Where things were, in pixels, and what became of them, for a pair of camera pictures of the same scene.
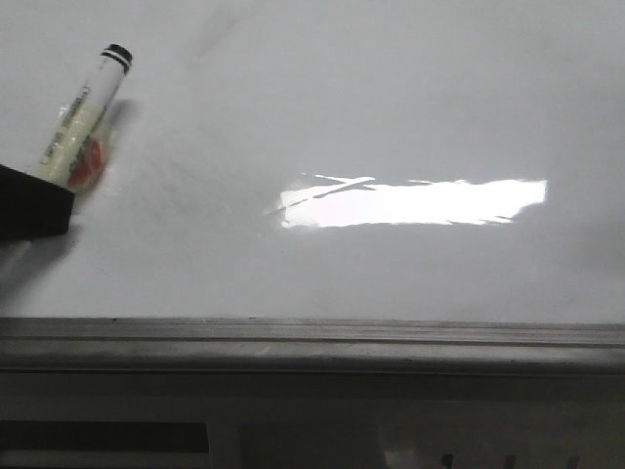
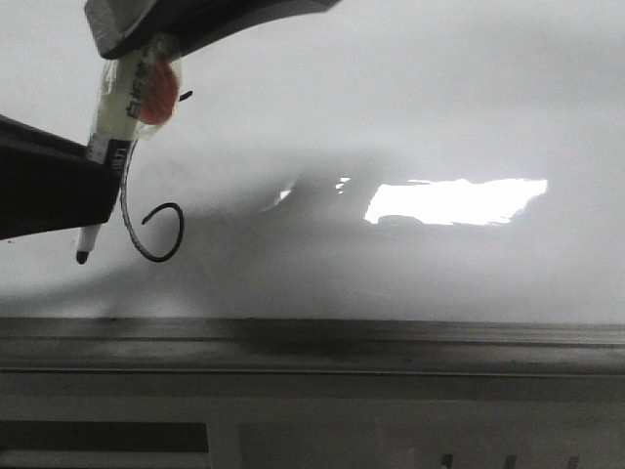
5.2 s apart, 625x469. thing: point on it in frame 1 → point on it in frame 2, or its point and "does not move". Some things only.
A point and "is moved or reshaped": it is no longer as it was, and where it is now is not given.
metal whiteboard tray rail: x=309 y=347 does not move
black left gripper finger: x=31 y=207 → x=49 y=183
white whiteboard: x=327 y=160 does not move
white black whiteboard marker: x=76 y=152 is moved or reshaped
